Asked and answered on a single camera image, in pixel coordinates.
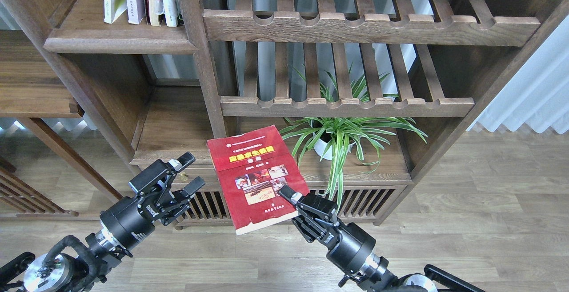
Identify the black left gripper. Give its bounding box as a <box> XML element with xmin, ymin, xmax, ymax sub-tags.
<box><xmin>98</xmin><ymin>152</ymin><xmax>205</xmax><ymax>253</ymax></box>

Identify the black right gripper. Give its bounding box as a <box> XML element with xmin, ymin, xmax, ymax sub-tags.
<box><xmin>279</xmin><ymin>185</ymin><xmax>377</xmax><ymax>279</ymax></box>

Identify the red cover book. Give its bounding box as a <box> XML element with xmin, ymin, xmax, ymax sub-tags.
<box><xmin>207</xmin><ymin>125</ymin><xmax>309</xmax><ymax>235</ymax></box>

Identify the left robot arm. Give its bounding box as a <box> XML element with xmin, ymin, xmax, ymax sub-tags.
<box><xmin>1</xmin><ymin>152</ymin><xmax>205</xmax><ymax>292</ymax></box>

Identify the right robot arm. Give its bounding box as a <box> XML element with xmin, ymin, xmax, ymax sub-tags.
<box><xmin>279</xmin><ymin>185</ymin><xmax>480</xmax><ymax>292</ymax></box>

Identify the white plant pot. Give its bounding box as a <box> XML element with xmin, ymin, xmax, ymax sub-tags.
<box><xmin>314</xmin><ymin>133</ymin><xmax>336</xmax><ymax>160</ymax></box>

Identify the green spider plant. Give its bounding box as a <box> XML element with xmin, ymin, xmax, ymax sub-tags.
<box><xmin>280</xmin><ymin>68</ymin><xmax>429</xmax><ymax>208</ymax></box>

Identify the dark wooden bookshelf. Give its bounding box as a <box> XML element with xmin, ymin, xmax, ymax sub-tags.
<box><xmin>1</xmin><ymin>0</ymin><xmax>568</xmax><ymax>226</ymax></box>

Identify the wooden side table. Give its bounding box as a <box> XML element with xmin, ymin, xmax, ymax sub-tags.
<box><xmin>1</xmin><ymin>29</ymin><xmax>122</xmax><ymax>221</ymax></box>

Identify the white curtain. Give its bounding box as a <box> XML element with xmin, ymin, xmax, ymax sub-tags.
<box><xmin>468</xmin><ymin>17</ymin><xmax>569</xmax><ymax>134</ymax></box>

